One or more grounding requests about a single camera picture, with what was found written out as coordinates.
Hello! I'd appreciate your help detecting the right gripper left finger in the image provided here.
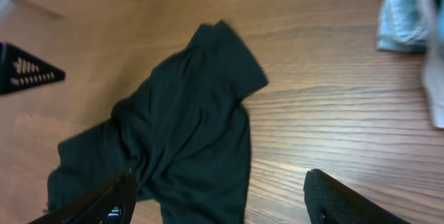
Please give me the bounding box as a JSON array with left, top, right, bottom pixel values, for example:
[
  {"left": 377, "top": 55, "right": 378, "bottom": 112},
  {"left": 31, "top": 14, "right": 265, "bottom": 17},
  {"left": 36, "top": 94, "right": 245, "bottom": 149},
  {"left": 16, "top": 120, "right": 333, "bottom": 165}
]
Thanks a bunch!
[{"left": 30, "top": 169, "right": 137, "bottom": 224}]

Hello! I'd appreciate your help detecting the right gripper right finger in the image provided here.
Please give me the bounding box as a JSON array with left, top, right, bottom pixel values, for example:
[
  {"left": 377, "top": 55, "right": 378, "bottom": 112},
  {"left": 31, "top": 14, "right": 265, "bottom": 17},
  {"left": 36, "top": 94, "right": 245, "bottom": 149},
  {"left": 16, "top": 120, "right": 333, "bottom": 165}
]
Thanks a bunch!
[{"left": 303, "top": 169, "right": 409, "bottom": 224}]

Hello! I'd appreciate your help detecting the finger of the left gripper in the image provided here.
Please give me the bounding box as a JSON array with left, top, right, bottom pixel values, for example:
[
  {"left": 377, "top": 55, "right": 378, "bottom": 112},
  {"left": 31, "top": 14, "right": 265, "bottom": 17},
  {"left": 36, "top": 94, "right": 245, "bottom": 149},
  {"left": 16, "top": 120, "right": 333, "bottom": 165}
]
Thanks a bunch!
[{"left": 1, "top": 42, "right": 66, "bottom": 95}]

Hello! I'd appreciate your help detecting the light blue printed t-shirt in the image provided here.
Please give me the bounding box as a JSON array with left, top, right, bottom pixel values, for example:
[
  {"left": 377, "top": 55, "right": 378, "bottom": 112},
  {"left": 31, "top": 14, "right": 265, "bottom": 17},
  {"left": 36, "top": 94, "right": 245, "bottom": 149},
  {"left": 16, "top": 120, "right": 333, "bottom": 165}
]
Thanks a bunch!
[{"left": 377, "top": 0, "right": 443, "bottom": 57}]

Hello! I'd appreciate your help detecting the grey folded garment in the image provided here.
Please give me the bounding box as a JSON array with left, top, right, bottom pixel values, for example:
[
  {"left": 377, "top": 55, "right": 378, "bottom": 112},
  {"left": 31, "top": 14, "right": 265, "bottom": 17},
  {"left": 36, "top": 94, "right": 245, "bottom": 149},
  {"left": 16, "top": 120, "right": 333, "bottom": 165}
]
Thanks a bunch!
[{"left": 418, "top": 0, "right": 443, "bottom": 129}]

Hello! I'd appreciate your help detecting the black t-shirt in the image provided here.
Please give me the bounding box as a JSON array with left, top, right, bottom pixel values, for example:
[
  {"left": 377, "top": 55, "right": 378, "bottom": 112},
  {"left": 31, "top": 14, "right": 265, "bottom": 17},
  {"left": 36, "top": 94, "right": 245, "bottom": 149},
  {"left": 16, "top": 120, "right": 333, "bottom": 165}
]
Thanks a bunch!
[{"left": 48, "top": 21, "right": 267, "bottom": 223}]

